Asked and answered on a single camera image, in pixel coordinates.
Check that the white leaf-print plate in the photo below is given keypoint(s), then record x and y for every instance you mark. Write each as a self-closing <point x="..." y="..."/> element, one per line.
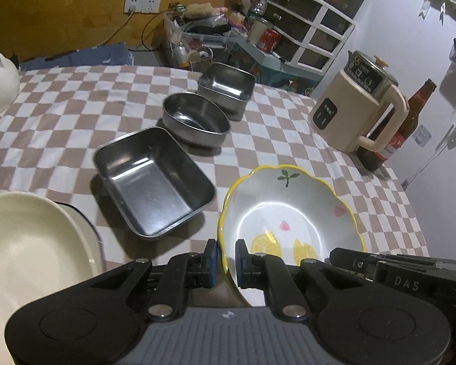
<point x="81" y="213"/>

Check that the white cat-shaped ceramic bowl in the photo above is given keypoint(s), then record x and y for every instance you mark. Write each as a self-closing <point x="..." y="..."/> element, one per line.
<point x="0" y="83"/>

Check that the brown beer bottle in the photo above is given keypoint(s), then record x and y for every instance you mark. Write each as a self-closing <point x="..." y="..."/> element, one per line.
<point x="402" y="129"/>

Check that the yellow-rimmed lemon-print bowl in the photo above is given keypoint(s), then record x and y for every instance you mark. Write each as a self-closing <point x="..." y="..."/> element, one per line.
<point x="288" y="205"/>

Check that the beige electric kettle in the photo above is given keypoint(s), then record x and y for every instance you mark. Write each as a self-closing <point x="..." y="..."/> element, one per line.
<point x="349" y="114"/>

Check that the white cup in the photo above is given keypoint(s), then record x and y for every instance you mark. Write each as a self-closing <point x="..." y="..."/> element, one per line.
<point x="259" y="32"/>

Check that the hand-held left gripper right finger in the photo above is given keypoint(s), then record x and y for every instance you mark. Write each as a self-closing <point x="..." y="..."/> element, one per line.
<point x="241" y="266"/>

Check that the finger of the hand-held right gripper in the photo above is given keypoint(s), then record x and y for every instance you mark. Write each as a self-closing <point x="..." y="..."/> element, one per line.
<point x="353" y="262"/>

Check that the clear plastic water bottle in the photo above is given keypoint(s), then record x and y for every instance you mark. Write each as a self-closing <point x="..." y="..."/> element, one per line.
<point x="257" y="7"/>

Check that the white plastic drawer unit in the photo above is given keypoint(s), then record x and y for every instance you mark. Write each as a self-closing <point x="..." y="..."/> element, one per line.
<point x="307" y="26"/>

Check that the white wall socket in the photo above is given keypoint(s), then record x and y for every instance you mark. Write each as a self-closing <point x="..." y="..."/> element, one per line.
<point x="142" y="4"/>

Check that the brown white checkered tablecloth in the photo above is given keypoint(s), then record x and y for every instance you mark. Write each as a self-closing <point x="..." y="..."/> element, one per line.
<point x="60" y="133"/>

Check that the blue cloth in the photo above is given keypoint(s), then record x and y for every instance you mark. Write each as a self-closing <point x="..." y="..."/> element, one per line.
<point x="79" y="57"/>

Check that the square steel container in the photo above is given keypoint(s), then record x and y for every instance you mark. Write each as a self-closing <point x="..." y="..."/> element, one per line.
<point x="226" y="83"/>

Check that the large rectangular steel container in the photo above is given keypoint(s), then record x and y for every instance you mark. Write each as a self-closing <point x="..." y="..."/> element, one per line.
<point x="152" y="182"/>

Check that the teal side table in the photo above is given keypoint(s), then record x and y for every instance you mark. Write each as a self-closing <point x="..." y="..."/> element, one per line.
<point x="273" y="68"/>

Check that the small white wall switch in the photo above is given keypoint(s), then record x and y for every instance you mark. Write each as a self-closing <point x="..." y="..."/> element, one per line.
<point x="423" y="135"/>

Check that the oval steel bowl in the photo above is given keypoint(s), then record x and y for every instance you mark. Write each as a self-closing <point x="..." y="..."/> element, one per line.
<point x="195" y="116"/>

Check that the clear plastic storage box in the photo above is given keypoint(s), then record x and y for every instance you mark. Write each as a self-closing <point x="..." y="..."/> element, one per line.
<point x="201" y="43"/>

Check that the red drink can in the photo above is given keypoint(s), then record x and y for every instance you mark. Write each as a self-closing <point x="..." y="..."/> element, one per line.
<point x="269" y="40"/>

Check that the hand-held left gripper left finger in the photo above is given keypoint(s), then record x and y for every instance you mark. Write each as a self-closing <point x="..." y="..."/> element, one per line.
<point x="211" y="266"/>

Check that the brown plush toy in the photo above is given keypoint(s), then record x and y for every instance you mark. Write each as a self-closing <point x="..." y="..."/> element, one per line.
<point x="199" y="10"/>

